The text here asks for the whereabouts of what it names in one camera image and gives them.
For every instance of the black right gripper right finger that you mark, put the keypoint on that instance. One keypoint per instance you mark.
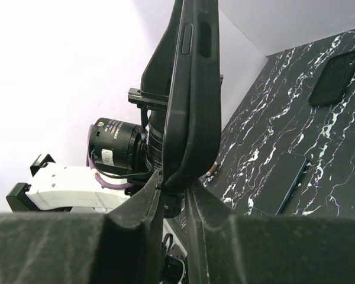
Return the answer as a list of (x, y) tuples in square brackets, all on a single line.
[(224, 247)]

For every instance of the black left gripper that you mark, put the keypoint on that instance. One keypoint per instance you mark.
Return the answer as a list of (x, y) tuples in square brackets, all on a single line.
[(156, 78)]

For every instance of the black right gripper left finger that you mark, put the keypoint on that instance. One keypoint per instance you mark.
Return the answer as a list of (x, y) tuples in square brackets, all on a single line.
[(123, 246)]

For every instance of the blue smartphone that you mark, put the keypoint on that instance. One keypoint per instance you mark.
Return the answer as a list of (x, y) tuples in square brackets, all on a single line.
[(280, 183)]

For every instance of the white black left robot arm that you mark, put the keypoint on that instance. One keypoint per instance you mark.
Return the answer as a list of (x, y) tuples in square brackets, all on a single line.
[(123, 155)]

